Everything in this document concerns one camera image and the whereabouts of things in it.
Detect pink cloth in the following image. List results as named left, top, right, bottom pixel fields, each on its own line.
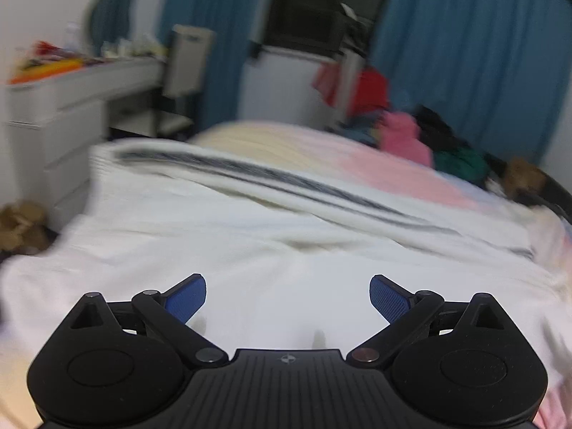
left=379, top=110, right=434, bottom=167

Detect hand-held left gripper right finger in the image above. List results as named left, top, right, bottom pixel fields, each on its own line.
left=346, top=275, right=508, bottom=364

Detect dark window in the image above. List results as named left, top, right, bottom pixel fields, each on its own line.
left=259, top=0, right=396, bottom=60

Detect green cloth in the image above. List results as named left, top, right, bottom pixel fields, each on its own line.
left=433, top=147, right=490, bottom=184

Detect black clothes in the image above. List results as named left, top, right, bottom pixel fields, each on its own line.
left=413, top=104, right=471, bottom=153

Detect white vanity desk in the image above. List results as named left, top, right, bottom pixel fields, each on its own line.
left=4, top=55, right=169, bottom=230

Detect wavy vanity mirror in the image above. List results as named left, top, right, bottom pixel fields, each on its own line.
left=87, top=0, right=137, bottom=57

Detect row of cosmetic bottles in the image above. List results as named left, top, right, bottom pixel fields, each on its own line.
left=100, top=33, right=169, bottom=59

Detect white and black chair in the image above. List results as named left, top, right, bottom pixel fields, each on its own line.
left=154, top=24, right=216, bottom=137

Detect red cloth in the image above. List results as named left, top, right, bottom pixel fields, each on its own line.
left=312, top=60, right=390, bottom=118

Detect brown plush toy right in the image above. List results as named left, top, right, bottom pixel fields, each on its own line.
left=502, top=157, right=548, bottom=200

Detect bed with pastel sheet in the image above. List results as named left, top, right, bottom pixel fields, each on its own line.
left=0, top=120, right=572, bottom=429

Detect blue curtain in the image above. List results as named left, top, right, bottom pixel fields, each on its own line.
left=368, top=0, right=572, bottom=167
left=158, top=0, right=276, bottom=133

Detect brown crumpled object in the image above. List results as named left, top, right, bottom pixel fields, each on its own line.
left=0, top=201, right=53, bottom=256

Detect orange box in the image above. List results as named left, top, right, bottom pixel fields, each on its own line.
left=11, top=58, right=84, bottom=85

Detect garment steamer stand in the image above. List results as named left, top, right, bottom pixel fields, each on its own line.
left=337, top=2, right=373, bottom=113

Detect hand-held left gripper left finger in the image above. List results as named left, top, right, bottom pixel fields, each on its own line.
left=67, top=273, right=230, bottom=365

